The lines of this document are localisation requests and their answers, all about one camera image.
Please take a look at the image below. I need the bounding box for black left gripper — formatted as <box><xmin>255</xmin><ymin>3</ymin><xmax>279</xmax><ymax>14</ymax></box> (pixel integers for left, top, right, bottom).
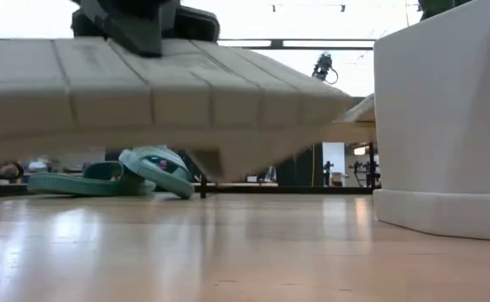
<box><xmin>70</xmin><ymin>0</ymin><xmax>221</xmax><ymax>58</ymax></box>

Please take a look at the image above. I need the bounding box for grey foam slide sandal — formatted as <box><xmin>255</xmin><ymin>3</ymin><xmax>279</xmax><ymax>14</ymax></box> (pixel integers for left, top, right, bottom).
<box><xmin>0</xmin><ymin>37</ymin><xmax>355</xmax><ymax>184</ymax></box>
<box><xmin>345</xmin><ymin>92</ymin><xmax>376</xmax><ymax>123</ymax></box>

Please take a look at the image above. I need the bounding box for green foam slide sandal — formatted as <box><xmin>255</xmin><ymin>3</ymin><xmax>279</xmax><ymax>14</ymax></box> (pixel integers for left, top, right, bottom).
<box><xmin>117</xmin><ymin>145</ymin><xmax>195</xmax><ymax>200</ymax></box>
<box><xmin>26</xmin><ymin>161</ymin><xmax>157</xmax><ymax>197</ymax></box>

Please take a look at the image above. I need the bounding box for black horizontal rig bar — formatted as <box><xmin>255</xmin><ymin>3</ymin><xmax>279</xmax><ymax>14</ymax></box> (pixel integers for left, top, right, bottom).
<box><xmin>217</xmin><ymin>39</ymin><xmax>376</xmax><ymax>50</ymax></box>

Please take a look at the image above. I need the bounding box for black partition panel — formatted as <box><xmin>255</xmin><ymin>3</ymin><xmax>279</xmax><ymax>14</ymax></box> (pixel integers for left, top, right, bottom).
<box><xmin>276</xmin><ymin>144</ymin><xmax>325</xmax><ymax>187</ymax></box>

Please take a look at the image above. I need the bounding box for black background robot stand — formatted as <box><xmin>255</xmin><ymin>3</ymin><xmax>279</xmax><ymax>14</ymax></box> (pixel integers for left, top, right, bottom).
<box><xmin>348</xmin><ymin>159</ymin><xmax>381</xmax><ymax>188</ymax></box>

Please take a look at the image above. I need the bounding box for white plant pot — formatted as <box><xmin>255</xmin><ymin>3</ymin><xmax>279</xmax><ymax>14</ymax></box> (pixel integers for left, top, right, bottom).
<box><xmin>373</xmin><ymin>0</ymin><xmax>490</xmax><ymax>243</ymax></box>

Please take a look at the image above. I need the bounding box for black overhead camera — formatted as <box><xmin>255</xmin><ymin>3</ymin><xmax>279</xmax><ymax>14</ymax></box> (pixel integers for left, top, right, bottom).
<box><xmin>310</xmin><ymin>53</ymin><xmax>339</xmax><ymax>85</ymax></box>

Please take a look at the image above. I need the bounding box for wooden shelf with black frame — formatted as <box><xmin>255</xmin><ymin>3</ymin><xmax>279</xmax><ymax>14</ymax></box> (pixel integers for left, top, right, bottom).
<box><xmin>198</xmin><ymin>121</ymin><xmax>381</xmax><ymax>199</ymax></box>

